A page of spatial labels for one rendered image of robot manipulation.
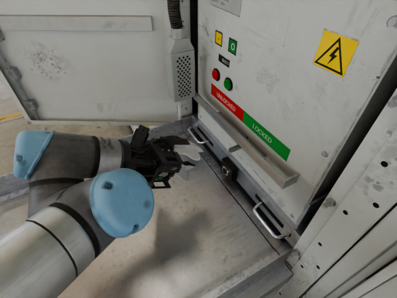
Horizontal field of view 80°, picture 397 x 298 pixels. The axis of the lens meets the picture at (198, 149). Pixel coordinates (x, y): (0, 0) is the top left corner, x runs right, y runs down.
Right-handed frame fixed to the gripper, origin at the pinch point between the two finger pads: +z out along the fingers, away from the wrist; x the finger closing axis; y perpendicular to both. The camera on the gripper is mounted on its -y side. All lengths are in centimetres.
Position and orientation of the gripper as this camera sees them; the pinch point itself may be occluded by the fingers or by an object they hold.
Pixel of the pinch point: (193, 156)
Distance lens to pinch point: 59.3
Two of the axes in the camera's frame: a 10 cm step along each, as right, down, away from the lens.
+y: 4.8, 6.1, -6.3
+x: 4.4, -7.9, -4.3
